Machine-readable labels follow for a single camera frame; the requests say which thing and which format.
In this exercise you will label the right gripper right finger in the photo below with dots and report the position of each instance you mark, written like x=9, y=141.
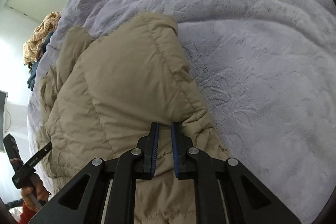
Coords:
x=225, y=190

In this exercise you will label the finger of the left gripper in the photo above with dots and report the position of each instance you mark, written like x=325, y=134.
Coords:
x=41, y=153

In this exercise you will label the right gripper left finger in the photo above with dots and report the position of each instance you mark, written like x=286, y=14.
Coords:
x=104, y=191

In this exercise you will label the khaki puffer jacket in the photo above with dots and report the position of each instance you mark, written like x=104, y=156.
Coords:
x=102, y=96

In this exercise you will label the red sleeve forearm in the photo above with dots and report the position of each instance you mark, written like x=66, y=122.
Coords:
x=26, y=214

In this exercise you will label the person's left hand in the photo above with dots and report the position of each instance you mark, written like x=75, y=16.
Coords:
x=35, y=193

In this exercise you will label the dark monitor screen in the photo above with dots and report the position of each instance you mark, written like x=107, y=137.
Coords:
x=3, y=99

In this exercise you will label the striped beige garment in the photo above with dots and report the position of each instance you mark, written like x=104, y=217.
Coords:
x=32, y=46

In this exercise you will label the lavender plush bedspread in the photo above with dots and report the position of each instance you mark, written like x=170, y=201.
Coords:
x=266, y=70

